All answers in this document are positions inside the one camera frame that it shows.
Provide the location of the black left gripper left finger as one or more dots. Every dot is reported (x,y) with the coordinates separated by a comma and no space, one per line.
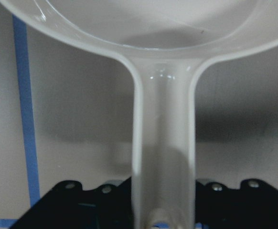
(68,206)

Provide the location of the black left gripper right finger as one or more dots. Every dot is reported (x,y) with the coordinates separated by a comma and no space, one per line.
(254,205)

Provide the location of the beige plastic dustpan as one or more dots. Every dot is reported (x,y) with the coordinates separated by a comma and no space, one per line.
(166,45)

